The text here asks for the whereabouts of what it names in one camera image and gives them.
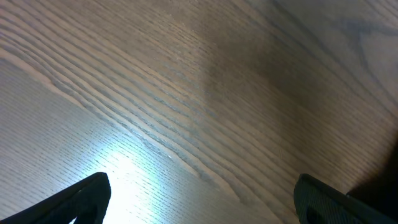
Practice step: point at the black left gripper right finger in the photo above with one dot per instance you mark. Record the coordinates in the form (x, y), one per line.
(318, 203)

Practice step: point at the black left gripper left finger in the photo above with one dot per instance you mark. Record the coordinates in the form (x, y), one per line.
(84, 202)

